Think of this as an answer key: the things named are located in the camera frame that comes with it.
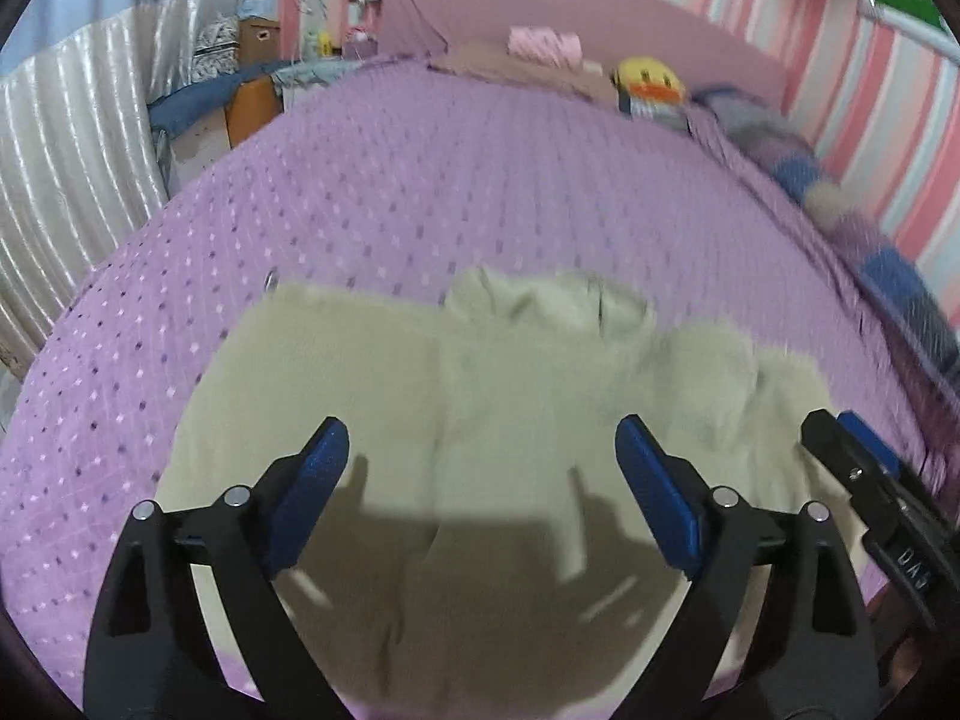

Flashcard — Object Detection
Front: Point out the purple diamond-print bed sheet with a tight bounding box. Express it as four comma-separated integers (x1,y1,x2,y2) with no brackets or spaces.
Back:
0,56,950,720

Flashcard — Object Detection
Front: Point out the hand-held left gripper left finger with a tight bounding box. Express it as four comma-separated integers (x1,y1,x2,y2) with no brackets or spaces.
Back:
84,416,355,720

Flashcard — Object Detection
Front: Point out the black white patterned cloth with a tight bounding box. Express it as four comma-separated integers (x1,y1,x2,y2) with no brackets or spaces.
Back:
189,19,242,82

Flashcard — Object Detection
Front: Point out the patchwork purple blue blanket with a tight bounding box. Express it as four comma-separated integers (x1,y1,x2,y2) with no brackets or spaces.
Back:
686,86,960,391

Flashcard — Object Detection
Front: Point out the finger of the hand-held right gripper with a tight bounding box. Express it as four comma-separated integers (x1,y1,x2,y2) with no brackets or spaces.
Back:
799,408,914,539

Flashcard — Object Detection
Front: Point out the dark blue cloth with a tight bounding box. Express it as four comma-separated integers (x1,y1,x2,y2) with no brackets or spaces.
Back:
146,64,282,142

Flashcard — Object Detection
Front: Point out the mauve headboard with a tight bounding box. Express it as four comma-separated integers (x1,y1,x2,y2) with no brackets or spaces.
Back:
377,0,794,115

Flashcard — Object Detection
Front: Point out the pink striped rolled cloth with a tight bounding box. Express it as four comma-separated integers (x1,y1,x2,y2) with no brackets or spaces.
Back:
507,25,584,68

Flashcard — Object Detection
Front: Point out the yellow duck plush toy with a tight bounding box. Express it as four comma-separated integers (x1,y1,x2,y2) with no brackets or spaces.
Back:
611,56,689,121

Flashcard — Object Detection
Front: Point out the light blue cloth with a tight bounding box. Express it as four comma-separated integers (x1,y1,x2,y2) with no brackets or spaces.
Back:
271,58,365,107

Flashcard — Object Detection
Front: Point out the mauve pillow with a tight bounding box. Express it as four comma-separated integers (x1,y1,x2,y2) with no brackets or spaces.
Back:
429,41,625,104

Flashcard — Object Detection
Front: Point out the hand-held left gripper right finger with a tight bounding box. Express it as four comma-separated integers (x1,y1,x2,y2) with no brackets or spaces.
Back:
611,414,881,720

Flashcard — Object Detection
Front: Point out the beige puffer jacket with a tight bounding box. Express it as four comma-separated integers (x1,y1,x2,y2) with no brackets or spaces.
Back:
154,265,865,715

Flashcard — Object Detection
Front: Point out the silver pleated curtain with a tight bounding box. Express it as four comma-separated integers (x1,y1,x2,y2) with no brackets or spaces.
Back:
0,0,260,380

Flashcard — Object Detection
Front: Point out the brown cardboard box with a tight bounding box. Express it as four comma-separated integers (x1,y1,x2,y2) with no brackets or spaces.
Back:
236,15,282,70

